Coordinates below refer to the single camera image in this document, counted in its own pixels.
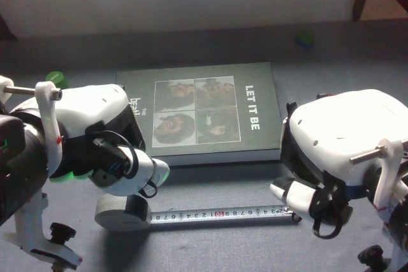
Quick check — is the black Let It Be album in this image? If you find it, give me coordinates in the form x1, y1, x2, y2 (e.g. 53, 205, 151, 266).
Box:
115, 61, 283, 167

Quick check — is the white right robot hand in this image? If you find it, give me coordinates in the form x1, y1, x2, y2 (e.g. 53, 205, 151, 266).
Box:
269, 89, 408, 240

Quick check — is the grey table cloth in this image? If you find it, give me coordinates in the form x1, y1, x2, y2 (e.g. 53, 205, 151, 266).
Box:
0, 18, 408, 272

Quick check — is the green cylinder block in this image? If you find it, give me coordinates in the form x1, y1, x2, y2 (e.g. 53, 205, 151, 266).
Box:
45, 71, 68, 89

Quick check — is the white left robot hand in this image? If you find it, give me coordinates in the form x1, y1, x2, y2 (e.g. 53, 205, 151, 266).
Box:
14, 83, 171, 199

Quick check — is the grey tape measure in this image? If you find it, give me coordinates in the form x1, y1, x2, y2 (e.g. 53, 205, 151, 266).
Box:
94, 194, 303, 233

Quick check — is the green and blue toy block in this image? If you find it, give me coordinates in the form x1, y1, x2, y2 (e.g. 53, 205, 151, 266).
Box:
293, 31, 316, 49

